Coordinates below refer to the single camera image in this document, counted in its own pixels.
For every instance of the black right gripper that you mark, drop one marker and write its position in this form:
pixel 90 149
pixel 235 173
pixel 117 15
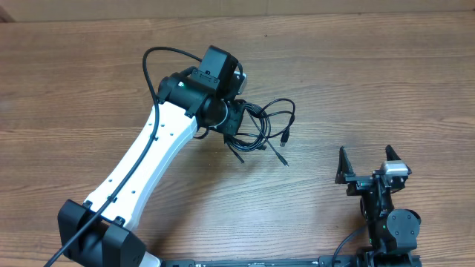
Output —
pixel 359 183

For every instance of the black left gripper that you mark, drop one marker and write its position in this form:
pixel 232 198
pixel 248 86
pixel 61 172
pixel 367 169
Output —
pixel 231 126

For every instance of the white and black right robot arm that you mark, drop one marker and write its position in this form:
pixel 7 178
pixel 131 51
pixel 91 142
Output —
pixel 392 232

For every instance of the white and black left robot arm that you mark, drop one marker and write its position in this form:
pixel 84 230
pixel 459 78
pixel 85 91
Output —
pixel 100 231

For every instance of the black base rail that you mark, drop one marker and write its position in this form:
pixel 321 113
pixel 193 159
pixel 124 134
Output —
pixel 322 261

